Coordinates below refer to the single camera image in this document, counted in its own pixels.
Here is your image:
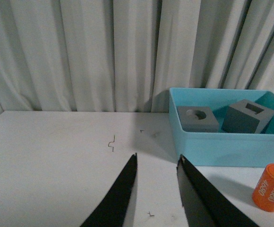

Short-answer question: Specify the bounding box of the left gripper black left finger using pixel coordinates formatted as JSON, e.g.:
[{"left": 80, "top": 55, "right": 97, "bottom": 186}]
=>
[{"left": 81, "top": 154, "right": 137, "bottom": 227}]

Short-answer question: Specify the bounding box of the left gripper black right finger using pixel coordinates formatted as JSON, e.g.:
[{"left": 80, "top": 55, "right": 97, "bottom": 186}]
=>
[{"left": 177, "top": 155, "right": 258, "bottom": 227}]

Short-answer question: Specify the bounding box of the orange cylinder part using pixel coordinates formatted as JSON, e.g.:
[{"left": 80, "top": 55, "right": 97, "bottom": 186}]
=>
[{"left": 252, "top": 164, "right": 274, "bottom": 212}]

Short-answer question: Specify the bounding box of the gray block with round hole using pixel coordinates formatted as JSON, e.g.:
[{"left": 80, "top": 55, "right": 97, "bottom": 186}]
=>
[{"left": 177, "top": 106, "right": 219, "bottom": 132}]

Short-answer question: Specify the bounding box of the gray block with square hole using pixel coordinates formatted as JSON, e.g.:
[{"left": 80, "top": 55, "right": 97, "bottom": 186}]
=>
[{"left": 222, "top": 99, "right": 274, "bottom": 134}]

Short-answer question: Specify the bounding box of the blue plastic box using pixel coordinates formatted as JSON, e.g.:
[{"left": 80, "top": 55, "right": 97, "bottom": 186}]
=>
[{"left": 169, "top": 87, "right": 274, "bottom": 167}]

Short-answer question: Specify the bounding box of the white pleated curtain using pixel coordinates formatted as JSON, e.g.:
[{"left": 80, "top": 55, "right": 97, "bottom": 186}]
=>
[{"left": 0, "top": 0, "right": 274, "bottom": 114}]

